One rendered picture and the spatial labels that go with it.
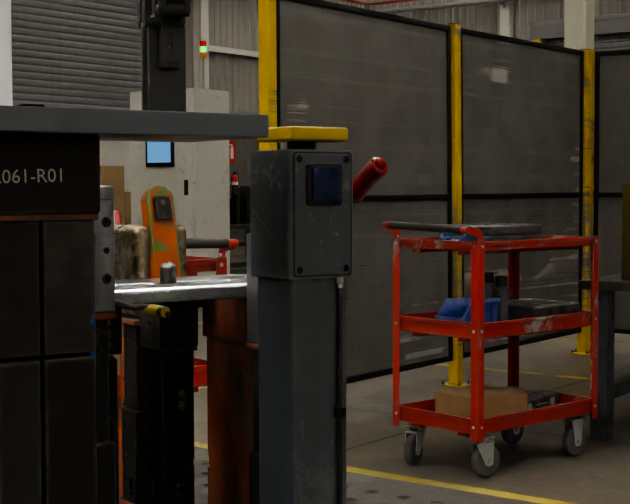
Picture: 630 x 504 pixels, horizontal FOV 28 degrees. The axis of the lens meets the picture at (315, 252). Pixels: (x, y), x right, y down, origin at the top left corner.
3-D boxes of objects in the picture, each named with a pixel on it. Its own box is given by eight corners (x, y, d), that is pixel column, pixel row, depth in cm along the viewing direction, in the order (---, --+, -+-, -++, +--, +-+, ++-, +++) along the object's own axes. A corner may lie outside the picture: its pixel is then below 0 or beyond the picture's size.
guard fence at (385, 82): (577, 351, 840) (580, 50, 830) (597, 352, 832) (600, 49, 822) (247, 432, 565) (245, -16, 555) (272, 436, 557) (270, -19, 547)
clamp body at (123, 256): (154, 489, 171) (152, 222, 169) (207, 512, 159) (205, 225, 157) (81, 499, 165) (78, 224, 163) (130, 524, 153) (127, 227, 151)
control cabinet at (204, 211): (128, 303, 1188) (126, 43, 1175) (167, 299, 1231) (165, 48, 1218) (192, 308, 1141) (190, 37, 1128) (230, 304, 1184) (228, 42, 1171)
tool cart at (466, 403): (512, 438, 551) (513, 217, 546) (598, 455, 516) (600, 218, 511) (379, 465, 497) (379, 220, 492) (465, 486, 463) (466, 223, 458)
